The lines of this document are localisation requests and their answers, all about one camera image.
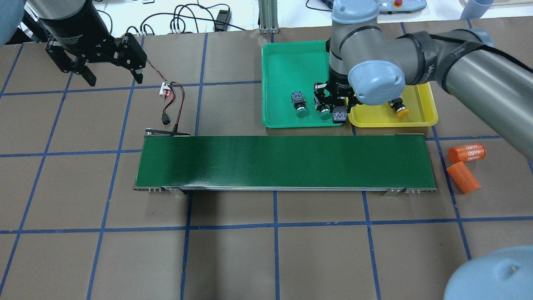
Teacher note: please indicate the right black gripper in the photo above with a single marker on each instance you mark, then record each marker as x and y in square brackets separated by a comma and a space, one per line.
[333, 88]

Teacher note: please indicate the blue teach pendant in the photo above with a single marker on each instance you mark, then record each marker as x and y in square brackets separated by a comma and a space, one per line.
[391, 7]

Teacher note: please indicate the green plastic tray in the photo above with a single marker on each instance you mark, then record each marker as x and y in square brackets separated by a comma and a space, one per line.
[290, 67]

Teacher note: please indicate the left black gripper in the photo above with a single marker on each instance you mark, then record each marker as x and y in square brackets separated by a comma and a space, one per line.
[79, 34]

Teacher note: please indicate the green conveyor belt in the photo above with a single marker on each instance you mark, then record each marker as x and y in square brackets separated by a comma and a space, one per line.
[388, 163]

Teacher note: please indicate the yellow plastic tray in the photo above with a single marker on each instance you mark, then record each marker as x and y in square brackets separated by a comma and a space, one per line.
[388, 80]

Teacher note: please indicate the orange 4680 labelled cylinder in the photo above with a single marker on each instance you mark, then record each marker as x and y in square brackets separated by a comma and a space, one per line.
[466, 153]

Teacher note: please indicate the aluminium frame post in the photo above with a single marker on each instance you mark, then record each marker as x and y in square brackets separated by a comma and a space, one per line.
[268, 17]

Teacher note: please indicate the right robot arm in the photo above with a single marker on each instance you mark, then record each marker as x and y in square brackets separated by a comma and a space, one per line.
[491, 83]

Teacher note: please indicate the blue plastic cup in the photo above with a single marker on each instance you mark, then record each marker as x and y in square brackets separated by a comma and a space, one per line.
[475, 9]

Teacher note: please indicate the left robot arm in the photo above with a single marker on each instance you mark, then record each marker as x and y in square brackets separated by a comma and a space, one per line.
[12, 13]

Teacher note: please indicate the plain orange cylinder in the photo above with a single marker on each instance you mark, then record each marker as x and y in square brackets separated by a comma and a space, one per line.
[463, 177]

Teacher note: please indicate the black power adapter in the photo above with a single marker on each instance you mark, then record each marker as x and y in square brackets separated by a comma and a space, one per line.
[222, 21]

